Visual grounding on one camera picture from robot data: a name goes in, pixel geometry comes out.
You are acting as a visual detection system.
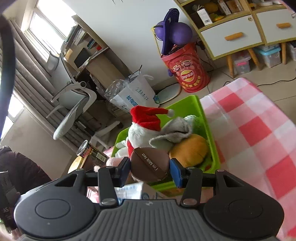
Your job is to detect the beige plush doll blue dress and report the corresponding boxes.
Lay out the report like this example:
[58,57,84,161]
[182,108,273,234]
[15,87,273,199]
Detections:
[105,138,130,167]

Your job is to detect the plush hamburger toy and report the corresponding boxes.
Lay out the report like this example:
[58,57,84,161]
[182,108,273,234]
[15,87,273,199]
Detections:
[169,134,209,168]

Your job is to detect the brown round powder puff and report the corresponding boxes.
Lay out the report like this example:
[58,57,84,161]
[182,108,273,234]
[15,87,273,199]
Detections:
[130,147,170,183]

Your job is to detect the grey fuzzy cloth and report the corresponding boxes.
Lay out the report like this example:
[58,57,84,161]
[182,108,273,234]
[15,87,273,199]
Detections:
[149,115,201,152]

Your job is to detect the white plush santa toy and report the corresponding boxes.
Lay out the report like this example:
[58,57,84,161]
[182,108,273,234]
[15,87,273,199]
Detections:
[127,105,175,157]

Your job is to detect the white blue milk carton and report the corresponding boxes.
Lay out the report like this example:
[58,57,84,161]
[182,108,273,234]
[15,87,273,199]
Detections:
[114,182,168,201]

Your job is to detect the gold lid cookie jar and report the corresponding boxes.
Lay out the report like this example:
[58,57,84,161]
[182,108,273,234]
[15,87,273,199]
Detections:
[68,156,93,173]

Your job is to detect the black yellow tin can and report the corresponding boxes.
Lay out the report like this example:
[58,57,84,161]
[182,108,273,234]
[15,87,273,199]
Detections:
[76,140,109,167]

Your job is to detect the green plastic bin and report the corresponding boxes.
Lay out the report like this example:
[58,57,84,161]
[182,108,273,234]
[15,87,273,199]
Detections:
[111,94,222,197]

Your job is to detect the pink checkered tablecloth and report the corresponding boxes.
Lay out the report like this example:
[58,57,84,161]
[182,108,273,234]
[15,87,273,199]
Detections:
[87,77,296,241]

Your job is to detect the grey office chair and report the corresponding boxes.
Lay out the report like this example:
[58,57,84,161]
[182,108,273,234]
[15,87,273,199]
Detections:
[46,53,123,149]

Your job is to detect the red chips bucket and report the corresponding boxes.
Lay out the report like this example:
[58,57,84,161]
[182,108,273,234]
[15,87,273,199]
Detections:
[161,43,210,93]

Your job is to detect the clear storage box pink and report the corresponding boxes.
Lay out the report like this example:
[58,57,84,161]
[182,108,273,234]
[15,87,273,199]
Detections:
[233,50,251,75]

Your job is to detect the wooden desk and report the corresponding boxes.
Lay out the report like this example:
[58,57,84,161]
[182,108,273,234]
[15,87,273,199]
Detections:
[61,15,131,87]

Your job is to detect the purple bounce ball toy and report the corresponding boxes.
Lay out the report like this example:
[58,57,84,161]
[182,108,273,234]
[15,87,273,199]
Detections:
[153,8,193,55]

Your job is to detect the clear storage box blue lid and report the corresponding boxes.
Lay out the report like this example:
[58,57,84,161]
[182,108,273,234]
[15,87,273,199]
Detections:
[253,44,281,68]

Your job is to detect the wooden shelf cabinet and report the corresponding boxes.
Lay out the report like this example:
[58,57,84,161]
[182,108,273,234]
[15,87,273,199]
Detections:
[176,1,295,77]

